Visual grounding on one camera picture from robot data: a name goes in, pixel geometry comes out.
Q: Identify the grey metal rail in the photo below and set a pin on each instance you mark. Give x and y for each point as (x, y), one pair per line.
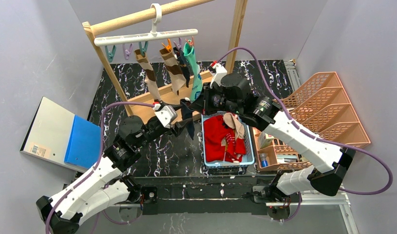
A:
(290, 66)

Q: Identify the red sock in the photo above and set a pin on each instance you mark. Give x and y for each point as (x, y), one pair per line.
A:
(220, 143)

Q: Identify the teal clothespin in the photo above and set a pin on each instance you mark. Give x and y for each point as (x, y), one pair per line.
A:
(143, 48)
(110, 54)

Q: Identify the blue capped bottle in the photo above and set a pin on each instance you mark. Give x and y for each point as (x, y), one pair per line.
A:
(263, 157)

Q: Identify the orange clothespin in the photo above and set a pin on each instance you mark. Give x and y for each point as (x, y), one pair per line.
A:
(167, 46)

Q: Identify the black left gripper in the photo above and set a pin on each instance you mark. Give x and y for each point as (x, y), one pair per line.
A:
(178, 127)

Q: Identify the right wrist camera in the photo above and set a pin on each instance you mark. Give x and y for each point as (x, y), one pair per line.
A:
(218, 72)

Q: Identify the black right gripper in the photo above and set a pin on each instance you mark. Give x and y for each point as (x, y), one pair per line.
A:
(205, 102)

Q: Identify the beige brown sock left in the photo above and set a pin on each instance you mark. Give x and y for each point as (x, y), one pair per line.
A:
(150, 78)

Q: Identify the beige brown sock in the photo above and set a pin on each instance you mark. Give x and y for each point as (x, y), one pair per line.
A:
(176, 74)
(150, 78)

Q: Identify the coral clothespin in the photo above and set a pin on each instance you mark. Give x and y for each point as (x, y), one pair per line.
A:
(190, 42)

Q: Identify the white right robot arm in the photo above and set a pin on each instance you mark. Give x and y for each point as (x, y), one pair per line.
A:
(329, 163)

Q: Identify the mint green patterned sock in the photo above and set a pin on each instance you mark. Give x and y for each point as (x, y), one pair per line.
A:
(189, 54)

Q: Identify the beige brown sock right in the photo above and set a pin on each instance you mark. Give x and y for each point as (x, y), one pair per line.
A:
(176, 74)

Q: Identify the peach plastic desk organizer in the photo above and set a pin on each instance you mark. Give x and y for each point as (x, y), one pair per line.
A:
(322, 105)

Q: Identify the teal clothespin far left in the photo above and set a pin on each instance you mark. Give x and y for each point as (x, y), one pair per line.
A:
(110, 54)

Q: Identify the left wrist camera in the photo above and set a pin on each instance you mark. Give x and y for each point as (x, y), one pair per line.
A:
(165, 113)

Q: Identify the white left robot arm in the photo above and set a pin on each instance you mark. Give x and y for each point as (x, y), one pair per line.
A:
(103, 185)

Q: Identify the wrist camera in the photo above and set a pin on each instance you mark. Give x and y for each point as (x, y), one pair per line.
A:
(218, 72)
(165, 113)

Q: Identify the white cardboard box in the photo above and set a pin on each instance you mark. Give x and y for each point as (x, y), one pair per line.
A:
(264, 140)

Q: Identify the lilac clothespin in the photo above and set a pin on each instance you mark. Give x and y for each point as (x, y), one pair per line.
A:
(127, 50)
(178, 44)

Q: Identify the white plastic clip hanger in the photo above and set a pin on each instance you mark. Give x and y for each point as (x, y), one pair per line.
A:
(143, 37)

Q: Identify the light blue perforated basket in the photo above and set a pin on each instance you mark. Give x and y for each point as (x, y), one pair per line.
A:
(247, 159)

